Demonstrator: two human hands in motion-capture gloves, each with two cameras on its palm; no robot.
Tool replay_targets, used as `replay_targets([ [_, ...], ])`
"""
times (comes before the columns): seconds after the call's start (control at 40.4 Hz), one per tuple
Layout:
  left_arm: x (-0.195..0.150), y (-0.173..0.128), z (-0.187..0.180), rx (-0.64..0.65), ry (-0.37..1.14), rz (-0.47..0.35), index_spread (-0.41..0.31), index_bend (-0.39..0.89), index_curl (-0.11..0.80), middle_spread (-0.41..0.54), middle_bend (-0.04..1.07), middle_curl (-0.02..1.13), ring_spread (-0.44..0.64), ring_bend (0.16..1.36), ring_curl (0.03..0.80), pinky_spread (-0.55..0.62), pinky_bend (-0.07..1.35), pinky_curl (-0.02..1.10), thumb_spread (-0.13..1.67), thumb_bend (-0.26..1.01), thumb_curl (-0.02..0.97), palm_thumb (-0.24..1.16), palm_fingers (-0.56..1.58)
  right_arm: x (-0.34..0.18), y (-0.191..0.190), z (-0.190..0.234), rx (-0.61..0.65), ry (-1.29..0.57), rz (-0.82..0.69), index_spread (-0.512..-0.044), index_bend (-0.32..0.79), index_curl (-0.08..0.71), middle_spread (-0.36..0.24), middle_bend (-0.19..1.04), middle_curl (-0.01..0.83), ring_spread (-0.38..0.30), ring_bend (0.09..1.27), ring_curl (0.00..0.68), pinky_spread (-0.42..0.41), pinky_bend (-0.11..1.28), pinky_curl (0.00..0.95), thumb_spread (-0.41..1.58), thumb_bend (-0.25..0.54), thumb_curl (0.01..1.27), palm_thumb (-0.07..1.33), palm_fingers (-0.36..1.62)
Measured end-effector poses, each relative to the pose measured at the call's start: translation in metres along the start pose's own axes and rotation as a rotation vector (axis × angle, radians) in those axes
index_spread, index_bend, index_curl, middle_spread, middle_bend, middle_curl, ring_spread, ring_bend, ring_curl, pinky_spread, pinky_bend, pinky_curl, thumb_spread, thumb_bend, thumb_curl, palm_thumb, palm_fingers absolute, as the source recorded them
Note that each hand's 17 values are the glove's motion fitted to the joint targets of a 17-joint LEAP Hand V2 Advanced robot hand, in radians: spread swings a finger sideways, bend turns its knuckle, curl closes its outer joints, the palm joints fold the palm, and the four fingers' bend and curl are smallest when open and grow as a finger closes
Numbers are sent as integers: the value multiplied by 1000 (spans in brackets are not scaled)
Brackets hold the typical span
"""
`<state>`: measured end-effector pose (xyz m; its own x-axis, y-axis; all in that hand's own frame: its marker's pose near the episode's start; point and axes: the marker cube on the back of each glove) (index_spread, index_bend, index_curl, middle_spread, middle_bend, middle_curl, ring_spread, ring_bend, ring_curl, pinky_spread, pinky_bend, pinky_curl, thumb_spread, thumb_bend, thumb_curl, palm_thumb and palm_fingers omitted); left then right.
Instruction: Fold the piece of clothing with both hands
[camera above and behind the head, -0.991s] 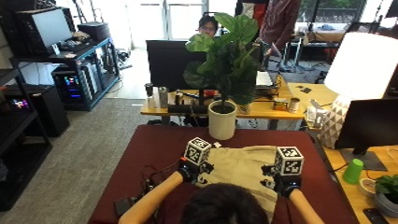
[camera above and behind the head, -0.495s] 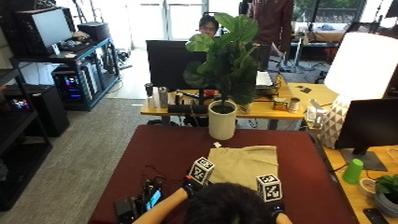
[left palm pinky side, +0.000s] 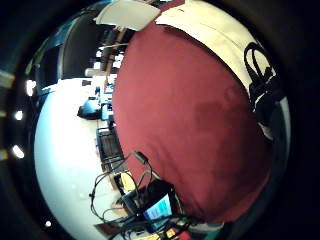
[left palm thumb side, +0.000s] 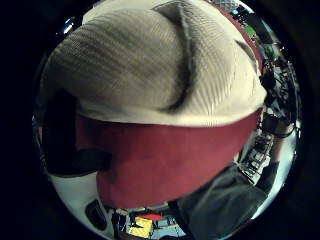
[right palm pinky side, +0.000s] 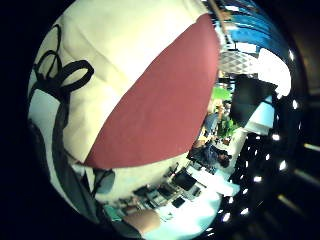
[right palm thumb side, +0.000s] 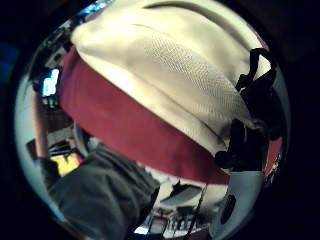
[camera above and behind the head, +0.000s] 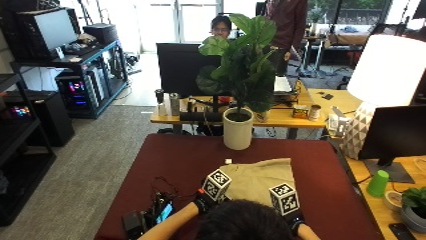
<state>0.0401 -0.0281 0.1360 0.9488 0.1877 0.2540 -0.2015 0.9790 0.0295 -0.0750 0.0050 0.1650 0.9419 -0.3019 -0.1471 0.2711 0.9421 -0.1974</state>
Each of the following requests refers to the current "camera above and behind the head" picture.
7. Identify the glass jar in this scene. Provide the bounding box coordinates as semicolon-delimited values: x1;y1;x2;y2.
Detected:
254;109;271;124

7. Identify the long wooden desk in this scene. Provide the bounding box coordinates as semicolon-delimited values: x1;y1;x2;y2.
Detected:
307;87;426;240

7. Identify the white boxy device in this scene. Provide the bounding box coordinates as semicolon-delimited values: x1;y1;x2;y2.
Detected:
326;105;352;138

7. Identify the person's left hand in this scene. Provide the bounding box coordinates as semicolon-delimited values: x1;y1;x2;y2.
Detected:
192;189;230;215

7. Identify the large-leaf green plant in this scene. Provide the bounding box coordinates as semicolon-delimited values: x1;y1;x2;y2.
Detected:
194;13;279;122

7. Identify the white grey patterned lamp base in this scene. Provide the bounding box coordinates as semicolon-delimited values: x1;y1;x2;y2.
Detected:
339;101;379;161

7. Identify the silver bottle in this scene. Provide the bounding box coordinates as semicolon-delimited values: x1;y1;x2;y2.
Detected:
167;92;180;117

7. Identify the green plastic cup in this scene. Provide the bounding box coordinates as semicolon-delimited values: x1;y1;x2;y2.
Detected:
364;169;391;198

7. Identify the white marker cube left glove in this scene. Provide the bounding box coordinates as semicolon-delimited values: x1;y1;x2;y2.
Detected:
200;168;232;203

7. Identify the white marker cube glove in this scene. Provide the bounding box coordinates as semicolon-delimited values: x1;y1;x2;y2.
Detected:
267;182;300;217
200;168;232;203

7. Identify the yellow small box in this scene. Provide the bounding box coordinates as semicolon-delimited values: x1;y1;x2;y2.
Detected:
291;104;310;120

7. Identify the thin black cable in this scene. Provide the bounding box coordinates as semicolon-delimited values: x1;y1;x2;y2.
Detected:
149;175;198;201

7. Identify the black metal shelf rack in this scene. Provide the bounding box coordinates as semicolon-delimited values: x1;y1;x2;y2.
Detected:
9;39;130;120

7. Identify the small black gadget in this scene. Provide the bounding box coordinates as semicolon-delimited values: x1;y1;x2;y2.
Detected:
315;90;335;101

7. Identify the black monitor on wooden desk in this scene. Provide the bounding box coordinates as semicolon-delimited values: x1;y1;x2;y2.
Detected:
154;42;223;100

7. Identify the black device with blue screen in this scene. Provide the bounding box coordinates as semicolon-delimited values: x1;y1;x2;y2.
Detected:
151;193;175;225

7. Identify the black computer case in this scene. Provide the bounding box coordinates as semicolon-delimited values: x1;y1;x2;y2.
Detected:
17;90;75;148

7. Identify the black monitor with stand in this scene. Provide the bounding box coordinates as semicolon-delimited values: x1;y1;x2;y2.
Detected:
356;105;426;185

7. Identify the black monitor base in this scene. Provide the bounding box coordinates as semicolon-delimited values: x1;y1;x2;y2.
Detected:
178;94;224;123

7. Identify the black flat box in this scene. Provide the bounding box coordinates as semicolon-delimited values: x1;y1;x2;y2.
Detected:
121;210;146;240

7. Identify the grey screen monitor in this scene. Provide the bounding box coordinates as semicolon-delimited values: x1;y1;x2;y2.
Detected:
17;7;79;61

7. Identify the small plant in grey pot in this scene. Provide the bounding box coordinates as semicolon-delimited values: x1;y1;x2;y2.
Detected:
399;185;426;234

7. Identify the black box on rack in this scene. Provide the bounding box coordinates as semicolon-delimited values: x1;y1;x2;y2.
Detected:
81;22;119;47

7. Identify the open laptop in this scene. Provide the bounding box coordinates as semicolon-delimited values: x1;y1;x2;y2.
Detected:
271;75;298;103

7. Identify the person's right hand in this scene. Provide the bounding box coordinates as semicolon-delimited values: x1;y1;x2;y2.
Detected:
283;210;307;234

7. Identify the black tumbler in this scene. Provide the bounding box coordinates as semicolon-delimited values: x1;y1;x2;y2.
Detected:
153;88;166;117

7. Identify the white tin can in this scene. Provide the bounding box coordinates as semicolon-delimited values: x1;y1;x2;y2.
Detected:
307;104;322;122

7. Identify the computer tower with coloured lights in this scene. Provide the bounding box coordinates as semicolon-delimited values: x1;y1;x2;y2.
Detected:
54;74;98;112

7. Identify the white marker cube right glove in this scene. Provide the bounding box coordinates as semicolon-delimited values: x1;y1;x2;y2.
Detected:
267;182;300;217

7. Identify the black phone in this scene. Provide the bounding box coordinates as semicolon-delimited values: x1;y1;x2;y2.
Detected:
387;222;419;240

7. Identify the white lamp shade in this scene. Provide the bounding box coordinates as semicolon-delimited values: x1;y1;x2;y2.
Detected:
346;33;426;108

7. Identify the white cylindrical plant pot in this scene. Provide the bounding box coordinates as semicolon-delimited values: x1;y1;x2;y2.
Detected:
220;106;255;151

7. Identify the beige cloth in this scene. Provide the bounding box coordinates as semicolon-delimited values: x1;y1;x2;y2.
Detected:
218;157;296;208

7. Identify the white tape roll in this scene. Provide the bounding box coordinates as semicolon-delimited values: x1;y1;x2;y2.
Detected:
381;190;405;213

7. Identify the black storage shelf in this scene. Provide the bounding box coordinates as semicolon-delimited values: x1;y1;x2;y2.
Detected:
0;73;58;228

